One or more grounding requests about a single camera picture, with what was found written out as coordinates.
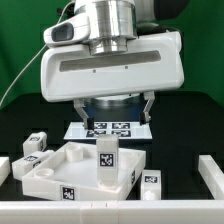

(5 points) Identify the white square tabletop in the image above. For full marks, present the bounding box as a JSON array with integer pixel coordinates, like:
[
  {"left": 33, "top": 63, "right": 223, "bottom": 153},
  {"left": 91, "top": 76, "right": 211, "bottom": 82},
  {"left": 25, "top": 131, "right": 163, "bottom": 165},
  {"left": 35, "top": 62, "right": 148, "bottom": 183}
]
[{"left": 22, "top": 142, "right": 146, "bottom": 201}]

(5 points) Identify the white cable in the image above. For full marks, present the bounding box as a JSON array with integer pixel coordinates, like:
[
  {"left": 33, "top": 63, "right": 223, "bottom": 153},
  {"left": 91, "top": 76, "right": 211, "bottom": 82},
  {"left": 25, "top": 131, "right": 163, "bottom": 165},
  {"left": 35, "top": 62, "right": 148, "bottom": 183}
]
[{"left": 0, "top": 43, "right": 49, "bottom": 108}]

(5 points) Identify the white left fence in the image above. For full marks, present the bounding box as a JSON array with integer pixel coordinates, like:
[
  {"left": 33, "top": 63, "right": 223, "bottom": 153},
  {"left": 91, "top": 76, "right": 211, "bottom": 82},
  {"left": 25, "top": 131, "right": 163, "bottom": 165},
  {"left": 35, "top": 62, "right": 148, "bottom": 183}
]
[{"left": 0, "top": 157, "right": 10, "bottom": 186}]

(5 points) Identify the white right fence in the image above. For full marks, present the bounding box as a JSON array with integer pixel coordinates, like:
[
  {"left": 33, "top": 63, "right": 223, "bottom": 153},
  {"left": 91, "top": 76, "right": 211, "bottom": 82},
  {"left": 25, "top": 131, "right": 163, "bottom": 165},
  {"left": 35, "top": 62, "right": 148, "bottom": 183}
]
[{"left": 198, "top": 155, "right": 224, "bottom": 200}]

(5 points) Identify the white front fence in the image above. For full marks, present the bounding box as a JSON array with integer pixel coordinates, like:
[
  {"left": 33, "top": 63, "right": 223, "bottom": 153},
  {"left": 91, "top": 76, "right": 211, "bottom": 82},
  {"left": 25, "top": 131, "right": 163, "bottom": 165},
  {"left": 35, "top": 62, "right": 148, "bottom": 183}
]
[{"left": 0, "top": 200, "right": 224, "bottom": 224}]

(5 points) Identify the white marker plate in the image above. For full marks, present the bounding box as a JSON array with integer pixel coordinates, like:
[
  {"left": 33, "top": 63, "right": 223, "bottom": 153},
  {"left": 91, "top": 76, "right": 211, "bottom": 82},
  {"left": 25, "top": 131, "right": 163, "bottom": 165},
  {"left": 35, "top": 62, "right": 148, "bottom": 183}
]
[{"left": 64, "top": 122, "right": 152, "bottom": 140}]

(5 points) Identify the white fence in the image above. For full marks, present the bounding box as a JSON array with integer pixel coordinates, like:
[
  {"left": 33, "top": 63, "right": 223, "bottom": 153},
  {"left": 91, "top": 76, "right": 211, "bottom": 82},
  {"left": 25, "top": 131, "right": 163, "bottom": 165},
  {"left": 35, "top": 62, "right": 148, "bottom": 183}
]
[
  {"left": 0, "top": 200, "right": 224, "bottom": 224},
  {"left": 0, "top": 157, "right": 10, "bottom": 186},
  {"left": 198, "top": 155, "right": 224, "bottom": 200}
]

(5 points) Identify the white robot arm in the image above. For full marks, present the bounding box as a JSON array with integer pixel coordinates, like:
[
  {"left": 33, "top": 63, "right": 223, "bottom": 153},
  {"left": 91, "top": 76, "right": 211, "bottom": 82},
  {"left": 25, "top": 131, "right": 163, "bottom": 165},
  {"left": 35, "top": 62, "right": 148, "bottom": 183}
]
[{"left": 41, "top": 0, "right": 190, "bottom": 130}]

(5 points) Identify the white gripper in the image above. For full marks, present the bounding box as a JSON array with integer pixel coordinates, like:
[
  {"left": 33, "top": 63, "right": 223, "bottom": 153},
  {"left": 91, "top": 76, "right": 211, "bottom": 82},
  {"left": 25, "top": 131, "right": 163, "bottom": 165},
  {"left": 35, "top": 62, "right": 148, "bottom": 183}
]
[{"left": 41, "top": 32, "right": 184, "bottom": 130}]

